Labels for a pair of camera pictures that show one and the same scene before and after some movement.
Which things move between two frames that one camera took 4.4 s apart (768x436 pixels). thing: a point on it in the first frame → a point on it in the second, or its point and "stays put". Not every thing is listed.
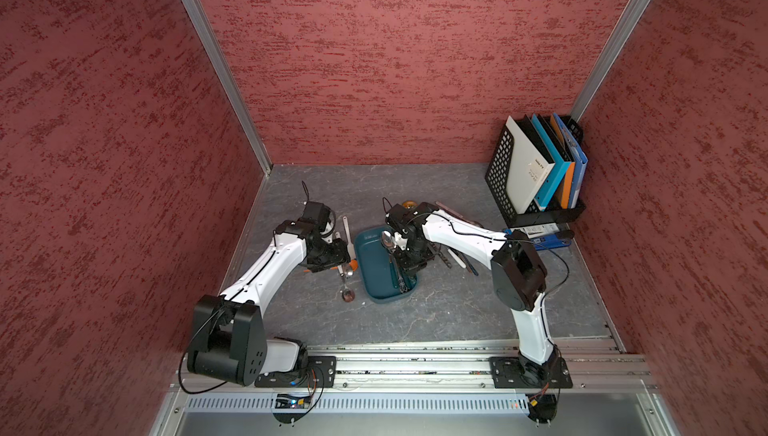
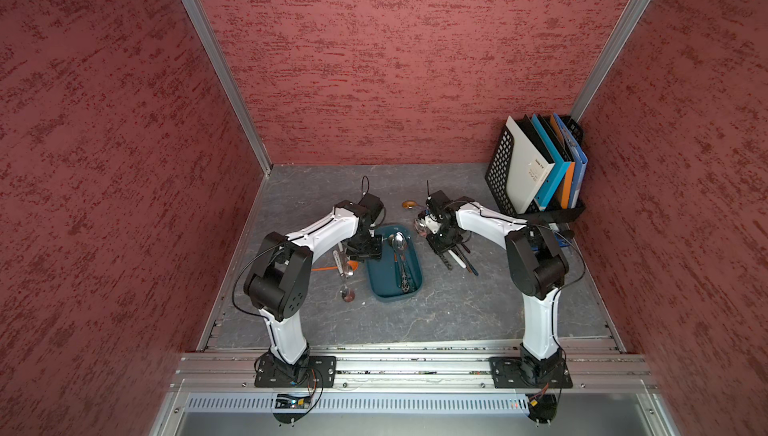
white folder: (526, 167) stays put
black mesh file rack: (498, 179) stays put
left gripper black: (339, 257) → (375, 253)
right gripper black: (411, 267) → (439, 246)
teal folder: (557, 174) stays put
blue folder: (579, 156) stays put
